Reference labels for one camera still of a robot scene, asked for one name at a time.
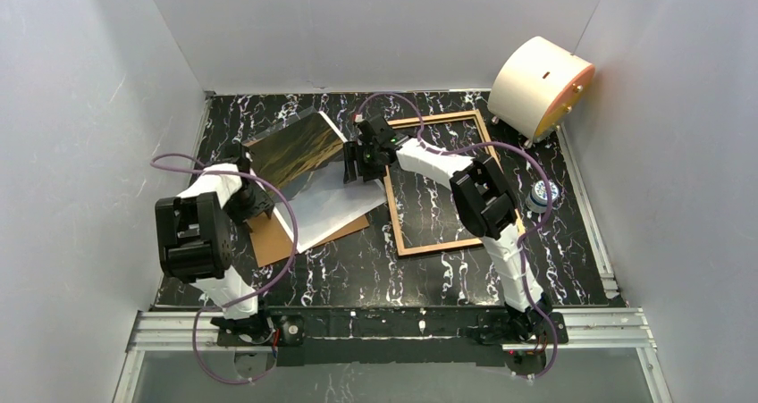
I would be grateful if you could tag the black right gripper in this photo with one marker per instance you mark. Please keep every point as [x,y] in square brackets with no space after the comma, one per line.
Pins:
[360,164]

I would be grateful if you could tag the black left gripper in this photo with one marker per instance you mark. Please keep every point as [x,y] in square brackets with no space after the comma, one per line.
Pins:
[260,205]

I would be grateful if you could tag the brown backing board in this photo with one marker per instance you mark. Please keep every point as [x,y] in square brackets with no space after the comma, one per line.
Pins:
[267,237]

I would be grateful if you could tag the landscape photo print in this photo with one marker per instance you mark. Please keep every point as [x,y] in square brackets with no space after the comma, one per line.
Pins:
[304,161]

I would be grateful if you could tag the wooden picture frame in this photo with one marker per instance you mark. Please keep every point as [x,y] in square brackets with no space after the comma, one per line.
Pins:
[421,211]

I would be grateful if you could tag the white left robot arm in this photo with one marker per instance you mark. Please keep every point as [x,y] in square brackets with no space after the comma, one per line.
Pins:
[194,230]

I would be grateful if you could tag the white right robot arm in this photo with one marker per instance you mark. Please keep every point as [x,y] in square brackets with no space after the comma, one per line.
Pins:
[486,206]

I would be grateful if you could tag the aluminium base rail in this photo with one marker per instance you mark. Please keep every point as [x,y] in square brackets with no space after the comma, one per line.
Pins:
[457,334]

